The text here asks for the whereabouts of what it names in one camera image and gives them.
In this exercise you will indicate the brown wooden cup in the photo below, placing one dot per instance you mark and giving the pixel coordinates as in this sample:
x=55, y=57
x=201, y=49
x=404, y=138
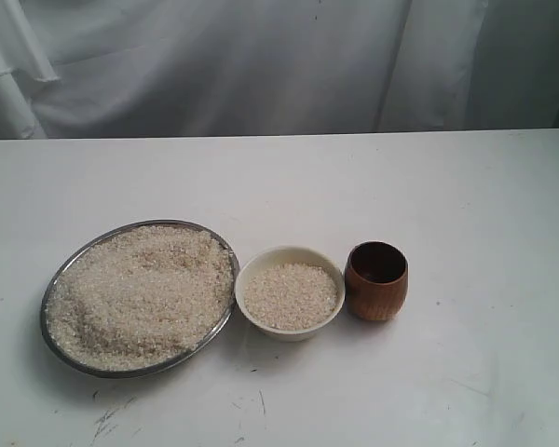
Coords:
x=376, y=279

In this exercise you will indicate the small white ceramic bowl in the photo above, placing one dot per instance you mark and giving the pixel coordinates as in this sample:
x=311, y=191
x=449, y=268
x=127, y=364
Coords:
x=288, y=255

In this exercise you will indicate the pile of uncooked white rice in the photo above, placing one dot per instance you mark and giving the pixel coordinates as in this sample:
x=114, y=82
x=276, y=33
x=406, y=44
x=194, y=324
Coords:
x=291, y=297

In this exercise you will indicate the white rice grains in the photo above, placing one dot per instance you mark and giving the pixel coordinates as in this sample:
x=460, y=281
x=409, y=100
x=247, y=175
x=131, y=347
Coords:
x=141, y=297

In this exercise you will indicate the metal plate of rice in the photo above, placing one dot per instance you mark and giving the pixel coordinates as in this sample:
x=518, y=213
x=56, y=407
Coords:
x=156, y=367

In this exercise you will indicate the white backdrop curtain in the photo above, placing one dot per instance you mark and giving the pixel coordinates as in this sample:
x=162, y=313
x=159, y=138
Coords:
x=137, y=69

